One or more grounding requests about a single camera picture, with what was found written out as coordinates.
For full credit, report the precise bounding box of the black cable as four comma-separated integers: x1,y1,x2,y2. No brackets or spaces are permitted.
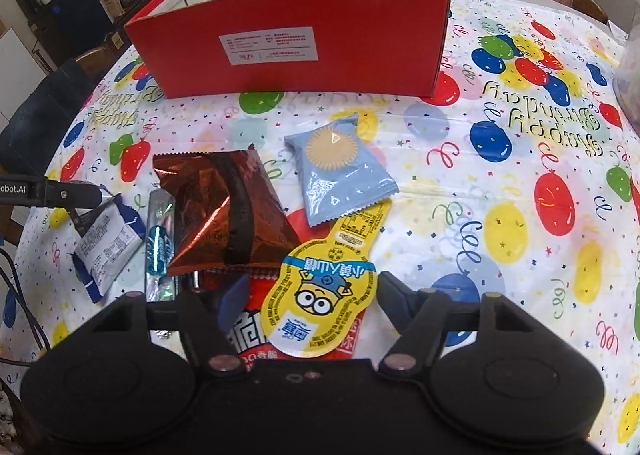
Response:
0,247,53,366

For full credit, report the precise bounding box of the kraft paper bag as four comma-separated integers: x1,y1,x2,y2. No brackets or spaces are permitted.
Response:
95,0,125,20

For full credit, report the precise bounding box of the white and blue snack packet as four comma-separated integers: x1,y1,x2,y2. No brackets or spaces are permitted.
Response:
71,194,146,305

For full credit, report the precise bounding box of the light blue snack packet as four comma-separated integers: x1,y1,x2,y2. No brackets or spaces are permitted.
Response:
283,112,398,228

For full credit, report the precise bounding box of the balloon print tablecloth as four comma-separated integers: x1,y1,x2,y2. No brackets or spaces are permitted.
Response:
0,0,640,455

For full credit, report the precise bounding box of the clear plastic bag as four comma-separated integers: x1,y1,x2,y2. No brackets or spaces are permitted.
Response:
612,25,640,132

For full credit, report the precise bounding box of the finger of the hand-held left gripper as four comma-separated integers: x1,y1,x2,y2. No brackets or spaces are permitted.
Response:
42,176,109,210

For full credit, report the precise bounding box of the red cardboard box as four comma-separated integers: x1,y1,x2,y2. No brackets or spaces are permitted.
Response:
123,0,452,100

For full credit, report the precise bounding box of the silver wafer packet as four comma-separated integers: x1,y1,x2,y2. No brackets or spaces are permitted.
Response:
144,189,182,338

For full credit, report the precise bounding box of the dark low cabinet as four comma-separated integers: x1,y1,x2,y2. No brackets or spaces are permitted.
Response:
12,0,151,76

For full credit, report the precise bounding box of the yellow cartoon snack packet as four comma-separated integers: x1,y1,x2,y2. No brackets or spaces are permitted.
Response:
261,199,393,361

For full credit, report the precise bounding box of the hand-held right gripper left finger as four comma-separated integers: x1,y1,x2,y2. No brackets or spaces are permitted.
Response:
92,275,251,378

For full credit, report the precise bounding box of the red snack packet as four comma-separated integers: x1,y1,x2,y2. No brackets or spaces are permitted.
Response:
192,270,362,366

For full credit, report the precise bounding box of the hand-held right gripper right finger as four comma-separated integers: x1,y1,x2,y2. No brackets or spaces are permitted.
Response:
377,271,541,378

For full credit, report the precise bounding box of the copper foil snack packet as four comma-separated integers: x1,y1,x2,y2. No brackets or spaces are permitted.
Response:
152,147,302,277

